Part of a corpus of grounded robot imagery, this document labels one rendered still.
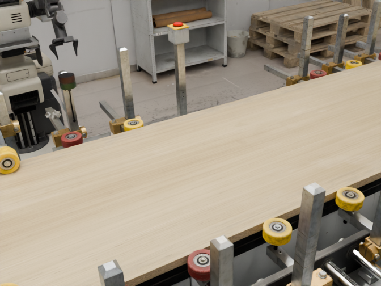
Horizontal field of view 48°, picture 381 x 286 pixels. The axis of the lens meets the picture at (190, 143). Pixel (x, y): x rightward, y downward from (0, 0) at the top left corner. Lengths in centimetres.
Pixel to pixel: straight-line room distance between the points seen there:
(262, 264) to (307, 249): 36
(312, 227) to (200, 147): 67
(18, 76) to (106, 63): 218
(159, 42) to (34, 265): 391
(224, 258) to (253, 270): 50
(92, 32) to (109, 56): 32
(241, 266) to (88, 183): 56
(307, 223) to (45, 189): 84
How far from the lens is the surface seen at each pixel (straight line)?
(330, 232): 155
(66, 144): 172
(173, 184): 140
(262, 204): 132
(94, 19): 458
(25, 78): 267
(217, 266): 91
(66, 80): 170
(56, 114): 203
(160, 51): 492
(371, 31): 272
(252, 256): 135
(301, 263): 111
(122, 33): 471
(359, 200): 139
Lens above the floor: 172
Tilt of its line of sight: 31 degrees down
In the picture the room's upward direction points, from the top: 2 degrees counter-clockwise
